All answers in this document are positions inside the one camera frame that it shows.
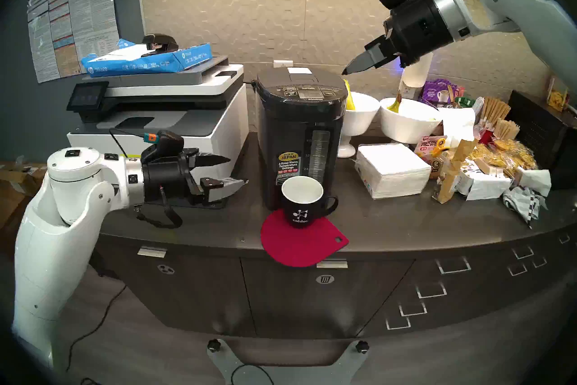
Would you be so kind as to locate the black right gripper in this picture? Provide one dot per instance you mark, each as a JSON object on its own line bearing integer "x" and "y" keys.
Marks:
{"x": 419, "y": 27}

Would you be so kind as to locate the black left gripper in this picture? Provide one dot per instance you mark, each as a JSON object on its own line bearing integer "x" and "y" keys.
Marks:
{"x": 164, "y": 179}

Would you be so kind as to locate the black electric water dispenser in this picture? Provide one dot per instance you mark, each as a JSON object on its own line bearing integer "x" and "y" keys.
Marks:
{"x": 293, "y": 127}

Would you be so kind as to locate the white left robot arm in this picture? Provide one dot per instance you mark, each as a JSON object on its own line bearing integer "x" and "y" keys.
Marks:
{"x": 54, "y": 253}

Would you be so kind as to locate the red cup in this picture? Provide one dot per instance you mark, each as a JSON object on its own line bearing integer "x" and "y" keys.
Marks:
{"x": 485, "y": 136}

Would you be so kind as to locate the yellow banana bunch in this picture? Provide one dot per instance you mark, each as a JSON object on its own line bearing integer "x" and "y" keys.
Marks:
{"x": 349, "y": 97}

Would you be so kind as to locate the yellow-green banana with stem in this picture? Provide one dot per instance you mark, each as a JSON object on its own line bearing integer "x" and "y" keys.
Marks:
{"x": 396, "y": 105}

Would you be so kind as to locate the white grey office printer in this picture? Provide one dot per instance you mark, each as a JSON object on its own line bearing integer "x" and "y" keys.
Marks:
{"x": 180, "y": 118}

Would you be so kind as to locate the purple coffee box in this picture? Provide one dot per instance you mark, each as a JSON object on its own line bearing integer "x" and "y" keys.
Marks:
{"x": 435, "y": 93}

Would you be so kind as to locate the large white bowl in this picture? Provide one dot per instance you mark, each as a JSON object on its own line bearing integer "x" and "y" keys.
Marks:
{"x": 405, "y": 127}

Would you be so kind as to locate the black mug white inside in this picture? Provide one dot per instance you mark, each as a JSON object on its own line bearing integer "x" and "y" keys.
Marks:
{"x": 299, "y": 212}

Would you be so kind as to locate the green tea packet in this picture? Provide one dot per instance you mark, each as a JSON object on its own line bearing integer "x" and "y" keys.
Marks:
{"x": 464, "y": 101}

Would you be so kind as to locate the pink snack package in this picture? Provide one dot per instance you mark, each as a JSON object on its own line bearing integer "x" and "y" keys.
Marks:
{"x": 426, "y": 147}

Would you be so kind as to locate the yellow bag clip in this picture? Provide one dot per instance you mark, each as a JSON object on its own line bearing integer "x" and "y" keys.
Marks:
{"x": 441, "y": 145}

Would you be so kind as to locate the red round silicone mat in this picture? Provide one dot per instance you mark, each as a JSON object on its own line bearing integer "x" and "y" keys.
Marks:
{"x": 302, "y": 248}

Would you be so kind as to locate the white paper napkin stack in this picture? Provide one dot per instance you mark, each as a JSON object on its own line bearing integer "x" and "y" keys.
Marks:
{"x": 392, "y": 172}

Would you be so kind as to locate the dark round-logo snack pack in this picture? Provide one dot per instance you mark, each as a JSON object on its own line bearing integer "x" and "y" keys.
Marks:
{"x": 435, "y": 167}

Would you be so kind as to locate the wooden stirrer bundle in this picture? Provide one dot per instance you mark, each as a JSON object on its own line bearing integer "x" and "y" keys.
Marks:
{"x": 493, "y": 111}
{"x": 506, "y": 129}

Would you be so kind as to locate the blue printer paper ream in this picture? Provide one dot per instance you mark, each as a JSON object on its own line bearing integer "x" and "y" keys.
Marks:
{"x": 135, "y": 66}

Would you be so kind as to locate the brown paper bag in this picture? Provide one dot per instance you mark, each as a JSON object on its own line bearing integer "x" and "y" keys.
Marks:
{"x": 453, "y": 172}

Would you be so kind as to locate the black stapler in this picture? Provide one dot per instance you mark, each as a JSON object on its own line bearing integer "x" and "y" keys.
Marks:
{"x": 160, "y": 42}

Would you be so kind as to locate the dark base cabinet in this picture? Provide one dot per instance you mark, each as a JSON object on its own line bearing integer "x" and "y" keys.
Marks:
{"x": 279, "y": 303}

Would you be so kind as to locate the yellow snack bag pile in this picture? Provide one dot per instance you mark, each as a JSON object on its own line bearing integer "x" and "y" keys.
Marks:
{"x": 505, "y": 154}

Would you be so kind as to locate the white printed coffee bag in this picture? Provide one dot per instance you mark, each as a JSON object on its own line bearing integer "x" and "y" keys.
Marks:
{"x": 484, "y": 185}

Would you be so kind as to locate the black star knob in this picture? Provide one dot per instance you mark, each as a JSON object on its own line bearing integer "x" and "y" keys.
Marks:
{"x": 213, "y": 345}
{"x": 362, "y": 346}

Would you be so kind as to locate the black countertop appliance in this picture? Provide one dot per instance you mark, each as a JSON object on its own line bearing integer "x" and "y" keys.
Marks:
{"x": 541, "y": 140}

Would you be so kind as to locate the glass jar red lid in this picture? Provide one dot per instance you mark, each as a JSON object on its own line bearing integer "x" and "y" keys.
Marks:
{"x": 557, "y": 100}

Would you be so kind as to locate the white folded bag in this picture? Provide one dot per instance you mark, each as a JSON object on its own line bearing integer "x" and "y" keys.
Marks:
{"x": 534, "y": 181}

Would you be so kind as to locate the brown cardboard box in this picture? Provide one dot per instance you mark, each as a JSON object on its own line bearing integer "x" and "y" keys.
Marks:
{"x": 13, "y": 190}

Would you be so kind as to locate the checked kitchen cloth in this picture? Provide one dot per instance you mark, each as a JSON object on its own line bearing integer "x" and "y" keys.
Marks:
{"x": 525, "y": 203}

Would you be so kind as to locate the silver drawer pull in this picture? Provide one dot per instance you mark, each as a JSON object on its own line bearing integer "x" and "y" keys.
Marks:
{"x": 539, "y": 266}
{"x": 430, "y": 296}
{"x": 397, "y": 328}
{"x": 412, "y": 314}
{"x": 523, "y": 257}
{"x": 453, "y": 272}
{"x": 564, "y": 242}
{"x": 517, "y": 274}

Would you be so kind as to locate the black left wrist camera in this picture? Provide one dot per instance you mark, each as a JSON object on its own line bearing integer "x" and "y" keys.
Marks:
{"x": 167, "y": 140}

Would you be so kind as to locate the white pedestal bowl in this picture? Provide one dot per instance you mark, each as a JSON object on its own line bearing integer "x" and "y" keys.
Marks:
{"x": 360, "y": 118}

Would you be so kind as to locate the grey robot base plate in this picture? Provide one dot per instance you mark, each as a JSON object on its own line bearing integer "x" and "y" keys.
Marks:
{"x": 216, "y": 366}

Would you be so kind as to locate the grey text wall poster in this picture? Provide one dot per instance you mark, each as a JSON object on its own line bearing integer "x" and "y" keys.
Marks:
{"x": 92, "y": 23}

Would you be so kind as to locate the tall wall notice poster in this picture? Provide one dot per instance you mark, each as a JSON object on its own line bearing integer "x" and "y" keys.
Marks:
{"x": 45, "y": 41}

